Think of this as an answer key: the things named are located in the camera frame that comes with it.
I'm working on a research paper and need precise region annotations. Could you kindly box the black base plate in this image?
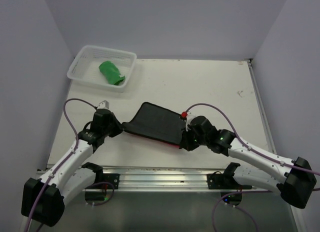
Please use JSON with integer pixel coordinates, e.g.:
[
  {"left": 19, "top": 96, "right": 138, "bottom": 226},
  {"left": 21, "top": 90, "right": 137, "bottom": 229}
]
[
  {"left": 86, "top": 173, "right": 120, "bottom": 190},
  {"left": 206, "top": 171, "right": 253, "bottom": 190}
]

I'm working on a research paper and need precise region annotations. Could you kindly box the green microfiber towel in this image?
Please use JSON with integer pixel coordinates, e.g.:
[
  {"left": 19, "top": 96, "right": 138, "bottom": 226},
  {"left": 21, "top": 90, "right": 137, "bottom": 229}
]
[{"left": 98, "top": 60, "right": 126, "bottom": 86}]

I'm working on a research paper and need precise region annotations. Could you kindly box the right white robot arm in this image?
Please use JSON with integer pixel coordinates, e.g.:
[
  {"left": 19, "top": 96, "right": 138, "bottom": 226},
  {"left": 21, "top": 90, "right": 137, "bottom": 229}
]
[{"left": 181, "top": 111, "right": 317, "bottom": 209}]

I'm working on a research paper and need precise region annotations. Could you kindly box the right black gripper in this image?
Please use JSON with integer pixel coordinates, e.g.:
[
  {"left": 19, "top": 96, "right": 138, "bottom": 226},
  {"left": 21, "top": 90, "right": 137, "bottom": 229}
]
[{"left": 180, "top": 125, "right": 209, "bottom": 152}]

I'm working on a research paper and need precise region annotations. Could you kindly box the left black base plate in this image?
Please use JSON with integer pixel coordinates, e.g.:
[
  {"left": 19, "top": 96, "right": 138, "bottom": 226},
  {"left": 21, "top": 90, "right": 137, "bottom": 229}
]
[{"left": 86, "top": 173, "right": 120, "bottom": 190}]

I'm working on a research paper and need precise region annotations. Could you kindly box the aluminium mounting rail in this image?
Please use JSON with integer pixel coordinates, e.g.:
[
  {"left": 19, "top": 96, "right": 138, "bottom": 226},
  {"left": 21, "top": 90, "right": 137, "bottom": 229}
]
[{"left": 32, "top": 166, "right": 297, "bottom": 193}]

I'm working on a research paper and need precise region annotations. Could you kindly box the white plastic basket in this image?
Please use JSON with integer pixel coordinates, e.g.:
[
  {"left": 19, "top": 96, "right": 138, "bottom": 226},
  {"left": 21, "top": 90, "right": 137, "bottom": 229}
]
[{"left": 67, "top": 45, "right": 137, "bottom": 93}]

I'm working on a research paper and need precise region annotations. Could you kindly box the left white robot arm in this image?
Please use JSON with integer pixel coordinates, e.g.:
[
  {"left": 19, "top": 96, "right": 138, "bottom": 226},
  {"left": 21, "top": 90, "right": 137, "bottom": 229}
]
[{"left": 21, "top": 108, "right": 123, "bottom": 227}]

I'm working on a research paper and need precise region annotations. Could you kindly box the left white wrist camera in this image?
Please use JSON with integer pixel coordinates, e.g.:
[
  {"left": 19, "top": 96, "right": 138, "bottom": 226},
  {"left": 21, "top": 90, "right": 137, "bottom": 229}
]
[{"left": 96, "top": 100, "right": 110, "bottom": 110}]

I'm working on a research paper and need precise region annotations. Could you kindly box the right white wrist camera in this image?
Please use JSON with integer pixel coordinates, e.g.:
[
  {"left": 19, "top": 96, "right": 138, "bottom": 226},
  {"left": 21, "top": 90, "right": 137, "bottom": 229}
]
[{"left": 180, "top": 111, "right": 196, "bottom": 131}]

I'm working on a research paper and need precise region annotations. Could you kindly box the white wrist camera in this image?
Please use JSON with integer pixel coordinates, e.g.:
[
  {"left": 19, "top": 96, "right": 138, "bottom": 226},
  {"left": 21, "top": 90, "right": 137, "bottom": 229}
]
[
  {"left": 96, "top": 100, "right": 110, "bottom": 110},
  {"left": 180, "top": 111, "right": 196, "bottom": 131}
]

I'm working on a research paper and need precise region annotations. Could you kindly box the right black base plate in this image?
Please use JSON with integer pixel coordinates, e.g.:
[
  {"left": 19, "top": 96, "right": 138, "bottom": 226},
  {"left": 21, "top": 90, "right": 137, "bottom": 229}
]
[{"left": 206, "top": 171, "right": 253, "bottom": 190}]

